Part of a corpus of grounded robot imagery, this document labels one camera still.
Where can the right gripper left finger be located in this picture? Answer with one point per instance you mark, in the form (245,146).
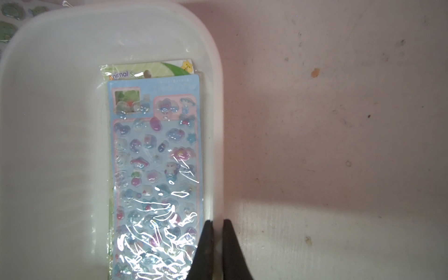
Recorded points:
(202,267)

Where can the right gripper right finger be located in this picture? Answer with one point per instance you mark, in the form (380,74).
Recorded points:
(233,261)

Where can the blue pastel cloud sticker sheet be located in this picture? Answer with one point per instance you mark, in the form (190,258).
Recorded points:
(157,178)

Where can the white plastic storage tray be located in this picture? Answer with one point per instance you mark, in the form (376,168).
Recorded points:
(55,137)

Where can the green animal sticker sheet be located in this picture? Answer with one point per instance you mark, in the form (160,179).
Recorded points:
(160,69)

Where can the green dinosaur sticker sheet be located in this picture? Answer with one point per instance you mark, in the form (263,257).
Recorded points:
(15,13)

